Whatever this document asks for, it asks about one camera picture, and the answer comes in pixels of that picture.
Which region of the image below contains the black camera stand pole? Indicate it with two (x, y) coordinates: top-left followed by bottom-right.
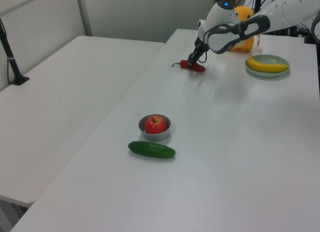
(0, 18), (30, 86)

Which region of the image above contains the pale green plastic plate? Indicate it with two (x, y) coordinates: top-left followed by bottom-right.
(245, 54), (292, 78)

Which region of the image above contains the yellow toy banana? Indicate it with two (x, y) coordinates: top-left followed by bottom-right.
(246, 55), (290, 73)

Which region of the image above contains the yellow plush dinosaur toy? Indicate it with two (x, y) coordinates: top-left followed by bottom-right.
(228, 6), (262, 53)

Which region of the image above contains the white side table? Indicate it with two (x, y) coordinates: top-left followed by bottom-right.
(0, 36), (166, 209)

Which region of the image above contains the dark background equipment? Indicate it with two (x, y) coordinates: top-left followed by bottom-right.
(289, 15), (320, 45)

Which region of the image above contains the aluminium frame post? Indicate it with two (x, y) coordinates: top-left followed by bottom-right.
(75, 0), (93, 37)

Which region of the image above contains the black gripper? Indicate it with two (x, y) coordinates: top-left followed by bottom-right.
(187, 38), (210, 67)

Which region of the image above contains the small metal bowl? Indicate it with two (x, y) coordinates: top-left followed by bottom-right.
(138, 114), (172, 142)

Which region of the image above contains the green toy cucumber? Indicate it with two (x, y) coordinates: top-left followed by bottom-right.
(128, 140), (177, 160)

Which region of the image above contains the red chili pepper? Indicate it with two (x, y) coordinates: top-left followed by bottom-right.
(171, 59), (207, 73)

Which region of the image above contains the red toy apple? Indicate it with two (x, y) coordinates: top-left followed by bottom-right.
(144, 115), (168, 134)

